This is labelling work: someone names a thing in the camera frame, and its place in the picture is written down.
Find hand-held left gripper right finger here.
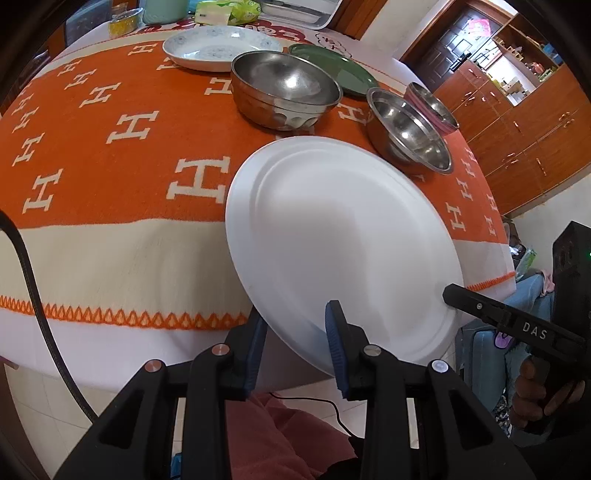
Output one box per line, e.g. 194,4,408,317
324,300,536,480

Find yellow glass container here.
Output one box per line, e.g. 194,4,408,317
108,7,144,37

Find thick black cable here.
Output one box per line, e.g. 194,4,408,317
0,210,100,428

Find light blue cartoon chair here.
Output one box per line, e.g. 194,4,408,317
455,323,522,416

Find green tissue pack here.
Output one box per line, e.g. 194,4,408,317
194,0,262,26

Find white floral plate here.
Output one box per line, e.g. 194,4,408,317
163,25,284,72

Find person's right hand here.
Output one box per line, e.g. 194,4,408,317
509,356,587,432

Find green packet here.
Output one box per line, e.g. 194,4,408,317
516,248,540,278

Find white storage box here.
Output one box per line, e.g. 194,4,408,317
261,0,345,29

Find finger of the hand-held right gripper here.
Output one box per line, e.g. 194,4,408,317
442,284,588,357

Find printed pink tablecloth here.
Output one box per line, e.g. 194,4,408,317
0,16,518,393

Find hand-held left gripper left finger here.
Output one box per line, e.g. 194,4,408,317
54,307,269,480

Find flat-base steel bowl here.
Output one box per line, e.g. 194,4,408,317
366,88,453,175

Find wooden glass display cabinet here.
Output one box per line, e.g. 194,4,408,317
28,0,148,61

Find person's pink garment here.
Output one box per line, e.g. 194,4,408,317
224,392,358,480

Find round steel bowl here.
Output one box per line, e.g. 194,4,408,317
230,50,344,130

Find large white plate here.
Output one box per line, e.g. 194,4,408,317
225,135,465,376

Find orange patterned blanket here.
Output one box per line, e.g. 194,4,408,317
0,30,517,333

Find wooden wall cabinet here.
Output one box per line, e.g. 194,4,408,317
429,0,591,217

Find dark wooden door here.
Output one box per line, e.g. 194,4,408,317
406,14,495,84

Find thin black cable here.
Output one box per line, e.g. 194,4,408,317
268,392,358,444

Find green plate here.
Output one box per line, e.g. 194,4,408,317
288,43,380,97

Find pink steel bowl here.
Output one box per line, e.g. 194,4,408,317
404,82,460,136

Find mint green jar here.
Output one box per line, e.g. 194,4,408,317
142,0,189,25

